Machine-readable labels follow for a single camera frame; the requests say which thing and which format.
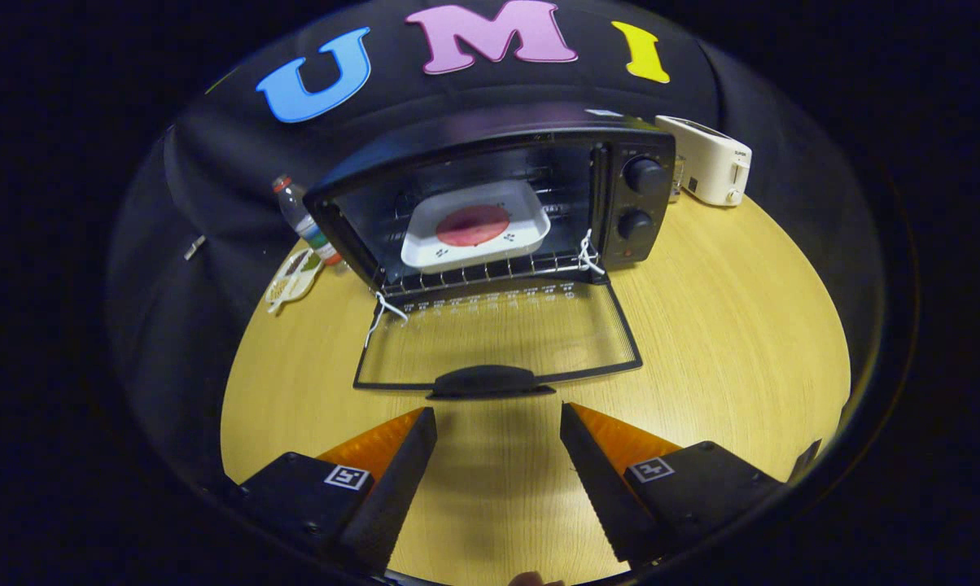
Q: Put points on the black toaster oven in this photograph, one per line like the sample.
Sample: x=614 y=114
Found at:
x=645 y=220

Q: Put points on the small patterned dish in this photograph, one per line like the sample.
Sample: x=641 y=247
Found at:
x=290 y=281

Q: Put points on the white square plate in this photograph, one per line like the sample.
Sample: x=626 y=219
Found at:
x=531 y=228

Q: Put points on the pink ham slice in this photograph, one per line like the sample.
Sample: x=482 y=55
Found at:
x=474 y=225

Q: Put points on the clear plastic bottle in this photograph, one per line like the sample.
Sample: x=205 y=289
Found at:
x=303 y=220

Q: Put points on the white bread toaster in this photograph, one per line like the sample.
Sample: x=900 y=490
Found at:
x=706 y=163

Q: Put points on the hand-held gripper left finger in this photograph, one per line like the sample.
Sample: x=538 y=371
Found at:
x=396 y=488

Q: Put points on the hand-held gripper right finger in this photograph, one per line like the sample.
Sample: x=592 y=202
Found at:
x=600 y=480

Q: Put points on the silver clip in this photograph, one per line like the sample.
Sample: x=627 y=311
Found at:
x=194 y=247

